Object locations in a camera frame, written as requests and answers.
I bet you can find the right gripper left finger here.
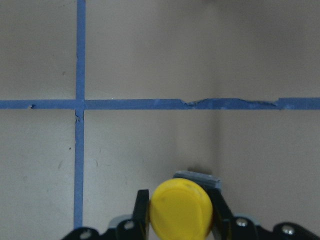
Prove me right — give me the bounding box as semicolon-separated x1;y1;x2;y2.
131;189;150;240

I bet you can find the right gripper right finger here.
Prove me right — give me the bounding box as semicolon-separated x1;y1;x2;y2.
207;188;234;240

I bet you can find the yellow push button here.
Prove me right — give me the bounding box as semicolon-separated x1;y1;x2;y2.
149;170;221;240

